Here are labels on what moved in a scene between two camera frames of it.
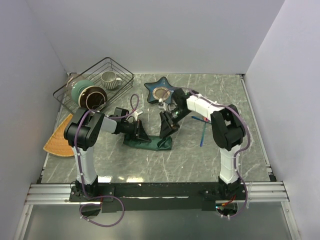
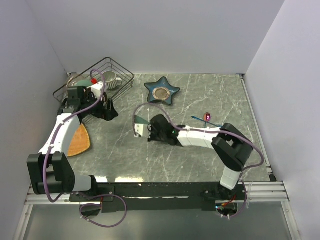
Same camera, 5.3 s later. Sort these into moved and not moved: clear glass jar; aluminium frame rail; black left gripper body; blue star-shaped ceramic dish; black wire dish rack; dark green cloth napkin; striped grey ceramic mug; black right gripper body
Moved: dark green cloth napkin; black right gripper body; black left gripper body
Not moved: blue star-shaped ceramic dish; aluminium frame rail; black wire dish rack; clear glass jar; striped grey ceramic mug
